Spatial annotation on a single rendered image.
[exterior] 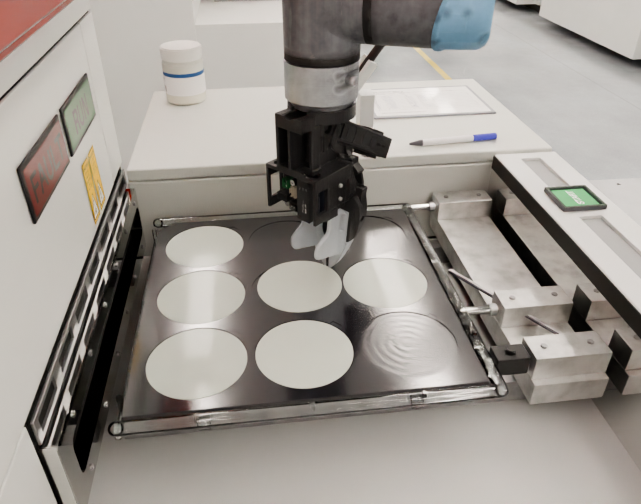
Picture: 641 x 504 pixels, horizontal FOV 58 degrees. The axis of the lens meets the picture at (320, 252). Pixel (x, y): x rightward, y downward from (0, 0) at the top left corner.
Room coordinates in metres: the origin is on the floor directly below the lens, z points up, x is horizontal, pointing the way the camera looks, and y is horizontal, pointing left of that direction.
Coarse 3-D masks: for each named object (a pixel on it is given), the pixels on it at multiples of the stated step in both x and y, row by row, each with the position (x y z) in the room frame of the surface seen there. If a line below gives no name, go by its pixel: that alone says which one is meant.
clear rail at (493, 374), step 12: (408, 204) 0.75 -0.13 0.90; (408, 216) 0.72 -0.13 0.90; (420, 240) 0.65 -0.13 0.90; (432, 252) 0.62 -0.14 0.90; (432, 264) 0.60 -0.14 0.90; (444, 276) 0.57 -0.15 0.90; (444, 288) 0.55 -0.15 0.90; (456, 300) 0.52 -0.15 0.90; (456, 312) 0.50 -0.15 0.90; (468, 324) 0.48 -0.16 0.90; (468, 336) 0.47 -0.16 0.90; (480, 336) 0.46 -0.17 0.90; (480, 348) 0.44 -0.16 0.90; (480, 360) 0.43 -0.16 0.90; (492, 360) 0.43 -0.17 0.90; (492, 372) 0.41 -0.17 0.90; (504, 384) 0.39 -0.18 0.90; (504, 396) 0.38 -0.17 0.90
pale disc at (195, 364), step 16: (176, 336) 0.46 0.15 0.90; (192, 336) 0.46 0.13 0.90; (208, 336) 0.46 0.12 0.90; (224, 336) 0.46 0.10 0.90; (160, 352) 0.44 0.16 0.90; (176, 352) 0.44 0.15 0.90; (192, 352) 0.44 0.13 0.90; (208, 352) 0.44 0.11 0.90; (224, 352) 0.44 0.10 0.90; (240, 352) 0.44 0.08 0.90; (160, 368) 0.42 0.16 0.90; (176, 368) 0.42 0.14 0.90; (192, 368) 0.42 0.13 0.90; (208, 368) 0.42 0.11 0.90; (224, 368) 0.42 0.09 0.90; (240, 368) 0.42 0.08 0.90; (160, 384) 0.40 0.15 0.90; (176, 384) 0.40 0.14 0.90; (192, 384) 0.40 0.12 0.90; (208, 384) 0.40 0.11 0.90; (224, 384) 0.40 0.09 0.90
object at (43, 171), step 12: (60, 132) 0.51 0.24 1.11; (48, 144) 0.47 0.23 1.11; (60, 144) 0.50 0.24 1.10; (36, 156) 0.44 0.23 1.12; (48, 156) 0.46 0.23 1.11; (60, 156) 0.49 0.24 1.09; (36, 168) 0.43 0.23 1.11; (48, 168) 0.45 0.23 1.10; (60, 168) 0.48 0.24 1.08; (36, 180) 0.42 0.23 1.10; (48, 180) 0.45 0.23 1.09; (36, 192) 0.41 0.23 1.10; (48, 192) 0.44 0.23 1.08; (36, 204) 0.41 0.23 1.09
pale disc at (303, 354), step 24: (264, 336) 0.46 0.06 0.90; (288, 336) 0.46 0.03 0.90; (312, 336) 0.46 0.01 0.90; (336, 336) 0.46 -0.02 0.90; (264, 360) 0.43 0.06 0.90; (288, 360) 0.43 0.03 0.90; (312, 360) 0.43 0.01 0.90; (336, 360) 0.43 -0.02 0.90; (288, 384) 0.40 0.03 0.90; (312, 384) 0.40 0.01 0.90
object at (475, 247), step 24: (432, 216) 0.76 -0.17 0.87; (456, 240) 0.68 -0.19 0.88; (480, 240) 0.68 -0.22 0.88; (504, 240) 0.68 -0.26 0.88; (456, 264) 0.65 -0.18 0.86; (480, 264) 0.63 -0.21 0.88; (504, 264) 0.63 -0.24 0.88; (504, 288) 0.57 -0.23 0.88; (504, 336) 0.49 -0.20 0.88; (528, 336) 0.49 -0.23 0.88; (528, 384) 0.42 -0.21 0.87; (552, 384) 0.42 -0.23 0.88; (576, 384) 0.42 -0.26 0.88; (600, 384) 0.42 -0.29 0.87
